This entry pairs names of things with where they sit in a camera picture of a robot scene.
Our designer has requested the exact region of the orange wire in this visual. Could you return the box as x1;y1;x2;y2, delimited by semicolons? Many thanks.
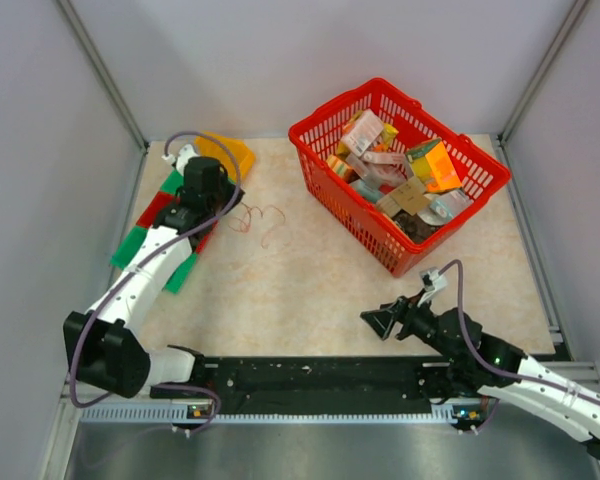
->
225;199;288;250

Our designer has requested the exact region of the grey slotted cable duct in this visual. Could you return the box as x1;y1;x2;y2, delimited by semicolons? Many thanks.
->
79;402;461;425

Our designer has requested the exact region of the brown cardboard box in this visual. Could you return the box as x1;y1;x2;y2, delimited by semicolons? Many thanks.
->
376;177;431;218

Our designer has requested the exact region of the pink box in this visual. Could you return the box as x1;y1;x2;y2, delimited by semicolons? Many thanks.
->
341;109;384;156

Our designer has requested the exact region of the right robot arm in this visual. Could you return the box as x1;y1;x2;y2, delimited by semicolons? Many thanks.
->
360;296;600;461

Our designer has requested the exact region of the red shopping basket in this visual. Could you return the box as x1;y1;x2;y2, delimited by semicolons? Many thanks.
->
287;77;512;279

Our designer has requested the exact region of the green plastic bin rear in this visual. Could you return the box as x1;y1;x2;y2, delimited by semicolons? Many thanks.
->
159;171;184;196

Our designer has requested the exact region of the green plastic bin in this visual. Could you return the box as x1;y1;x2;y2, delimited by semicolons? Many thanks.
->
159;171;184;196
110;226;198;294

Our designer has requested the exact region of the yellow plastic bin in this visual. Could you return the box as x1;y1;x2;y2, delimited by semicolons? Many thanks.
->
193;132;256;181

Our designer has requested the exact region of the green plastic bin front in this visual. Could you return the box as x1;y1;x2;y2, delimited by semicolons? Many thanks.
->
110;226;198;294

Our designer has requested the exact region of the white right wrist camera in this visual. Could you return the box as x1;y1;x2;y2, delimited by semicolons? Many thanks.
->
417;268;448;307

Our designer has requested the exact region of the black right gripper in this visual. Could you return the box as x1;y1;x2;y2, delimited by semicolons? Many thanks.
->
360;287;461;363

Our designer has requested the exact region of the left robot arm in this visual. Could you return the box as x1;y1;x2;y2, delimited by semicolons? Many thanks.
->
63;154;244;398

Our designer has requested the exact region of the red plastic bin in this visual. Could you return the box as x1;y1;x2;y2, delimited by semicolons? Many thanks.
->
135;191;216;253

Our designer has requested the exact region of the metal front plate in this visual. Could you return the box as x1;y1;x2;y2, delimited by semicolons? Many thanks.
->
65;406;600;479

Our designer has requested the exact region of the orange green carton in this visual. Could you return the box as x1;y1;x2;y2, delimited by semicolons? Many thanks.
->
405;138;462;193

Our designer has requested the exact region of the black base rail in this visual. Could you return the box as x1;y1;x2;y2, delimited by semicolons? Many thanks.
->
149;355;486;416

